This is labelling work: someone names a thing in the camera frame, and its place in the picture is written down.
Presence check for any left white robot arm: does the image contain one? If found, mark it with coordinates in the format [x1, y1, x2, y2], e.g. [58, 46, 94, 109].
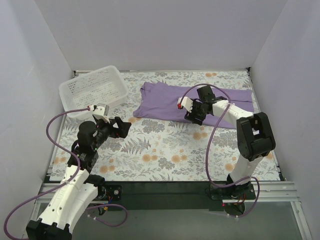
[26, 117, 132, 240]

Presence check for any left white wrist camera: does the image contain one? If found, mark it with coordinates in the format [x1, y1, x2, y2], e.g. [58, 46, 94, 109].
[88, 103, 110, 123]

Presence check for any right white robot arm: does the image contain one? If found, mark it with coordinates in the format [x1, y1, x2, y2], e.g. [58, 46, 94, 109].
[177, 84, 276, 199]

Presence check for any floral table mat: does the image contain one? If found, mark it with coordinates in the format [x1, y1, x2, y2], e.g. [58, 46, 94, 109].
[48, 70, 284, 182]

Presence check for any white plastic basket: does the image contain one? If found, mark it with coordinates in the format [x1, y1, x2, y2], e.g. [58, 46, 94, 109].
[58, 65, 129, 112]

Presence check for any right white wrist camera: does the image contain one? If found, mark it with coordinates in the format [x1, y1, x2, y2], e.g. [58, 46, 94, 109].
[177, 96, 193, 113]

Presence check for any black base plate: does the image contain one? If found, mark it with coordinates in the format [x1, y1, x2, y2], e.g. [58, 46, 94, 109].
[93, 181, 258, 213]

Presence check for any purple t-shirt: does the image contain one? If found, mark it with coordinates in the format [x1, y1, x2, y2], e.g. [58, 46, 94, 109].
[133, 82, 255, 123]

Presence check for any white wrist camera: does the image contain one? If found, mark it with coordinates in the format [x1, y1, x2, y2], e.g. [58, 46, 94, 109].
[177, 96, 193, 113]
[88, 103, 110, 123]

